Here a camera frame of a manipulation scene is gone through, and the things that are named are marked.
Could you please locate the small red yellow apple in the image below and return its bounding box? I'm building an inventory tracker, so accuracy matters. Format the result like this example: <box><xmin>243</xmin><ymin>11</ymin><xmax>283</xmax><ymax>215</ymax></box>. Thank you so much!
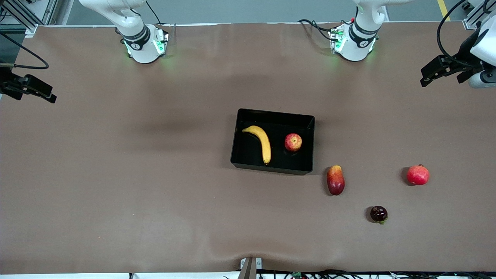
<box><xmin>284</xmin><ymin>133</ymin><xmax>303</xmax><ymax>152</ymax></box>

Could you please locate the yellow banana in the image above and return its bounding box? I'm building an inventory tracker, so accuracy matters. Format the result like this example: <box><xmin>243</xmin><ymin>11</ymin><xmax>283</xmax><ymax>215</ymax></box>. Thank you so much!
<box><xmin>242</xmin><ymin>125</ymin><xmax>272</xmax><ymax>165</ymax></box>

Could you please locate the black plastic tray box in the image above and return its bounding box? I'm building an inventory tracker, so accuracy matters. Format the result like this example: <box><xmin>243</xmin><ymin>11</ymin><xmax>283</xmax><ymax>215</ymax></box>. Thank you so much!
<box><xmin>230</xmin><ymin>108</ymin><xmax>315</xmax><ymax>176</ymax></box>

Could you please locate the red pomegranate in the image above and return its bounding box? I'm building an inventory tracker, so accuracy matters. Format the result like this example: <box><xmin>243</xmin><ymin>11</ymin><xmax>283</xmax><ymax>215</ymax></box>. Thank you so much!
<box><xmin>406</xmin><ymin>164</ymin><xmax>431</xmax><ymax>186</ymax></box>

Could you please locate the red yellow mango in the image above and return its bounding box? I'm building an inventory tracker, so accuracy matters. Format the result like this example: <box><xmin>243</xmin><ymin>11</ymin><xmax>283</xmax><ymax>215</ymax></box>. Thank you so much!
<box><xmin>326</xmin><ymin>165</ymin><xmax>346</xmax><ymax>196</ymax></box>

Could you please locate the dark purple mangosteen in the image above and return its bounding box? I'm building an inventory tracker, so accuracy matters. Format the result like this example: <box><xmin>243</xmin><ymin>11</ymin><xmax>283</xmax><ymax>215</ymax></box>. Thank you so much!
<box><xmin>369</xmin><ymin>205</ymin><xmax>389</xmax><ymax>225</ymax></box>

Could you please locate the brown table mat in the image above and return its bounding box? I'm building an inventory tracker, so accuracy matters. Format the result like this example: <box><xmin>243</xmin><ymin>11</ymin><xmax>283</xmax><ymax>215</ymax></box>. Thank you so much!
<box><xmin>0</xmin><ymin>21</ymin><xmax>496</xmax><ymax>274</ymax></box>

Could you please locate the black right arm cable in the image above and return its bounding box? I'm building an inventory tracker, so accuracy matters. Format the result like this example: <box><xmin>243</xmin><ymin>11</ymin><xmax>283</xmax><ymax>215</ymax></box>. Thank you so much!
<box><xmin>0</xmin><ymin>33</ymin><xmax>50</xmax><ymax>70</ymax></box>

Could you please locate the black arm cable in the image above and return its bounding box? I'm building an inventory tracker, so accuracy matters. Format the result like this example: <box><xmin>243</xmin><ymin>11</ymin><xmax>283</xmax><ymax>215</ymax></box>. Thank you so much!
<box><xmin>0</xmin><ymin>33</ymin><xmax>50</xmax><ymax>70</ymax></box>
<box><xmin>437</xmin><ymin>0</ymin><xmax>492</xmax><ymax>69</ymax></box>

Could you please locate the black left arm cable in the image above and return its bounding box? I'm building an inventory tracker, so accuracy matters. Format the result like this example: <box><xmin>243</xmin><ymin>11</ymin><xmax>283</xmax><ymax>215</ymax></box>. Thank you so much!
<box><xmin>437</xmin><ymin>0</ymin><xmax>492</xmax><ymax>69</ymax></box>

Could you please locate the black left base cable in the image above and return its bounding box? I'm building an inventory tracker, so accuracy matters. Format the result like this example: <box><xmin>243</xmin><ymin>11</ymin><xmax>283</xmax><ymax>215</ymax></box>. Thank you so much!
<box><xmin>298</xmin><ymin>18</ymin><xmax>340</xmax><ymax>41</ymax></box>

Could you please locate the black base cable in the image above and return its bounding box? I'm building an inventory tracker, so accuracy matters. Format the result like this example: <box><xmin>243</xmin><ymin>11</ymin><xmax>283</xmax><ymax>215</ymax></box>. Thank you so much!
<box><xmin>298</xmin><ymin>18</ymin><xmax>340</xmax><ymax>41</ymax></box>
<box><xmin>145</xmin><ymin>0</ymin><xmax>161</xmax><ymax>25</ymax></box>

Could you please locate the black right base cable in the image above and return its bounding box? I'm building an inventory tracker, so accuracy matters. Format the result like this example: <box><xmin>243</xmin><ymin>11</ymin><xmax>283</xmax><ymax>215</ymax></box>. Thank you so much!
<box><xmin>145</xmin><ymin>0</ymin><xmax>161</xmax><ymax>25</ymax></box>

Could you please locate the metal camera bracket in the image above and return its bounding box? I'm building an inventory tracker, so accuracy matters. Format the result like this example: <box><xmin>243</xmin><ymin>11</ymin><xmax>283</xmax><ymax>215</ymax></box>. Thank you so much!
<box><xmin>239</xmin><ymin>257</ymin><xmax>263</xmax><ymax>279</ymax></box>

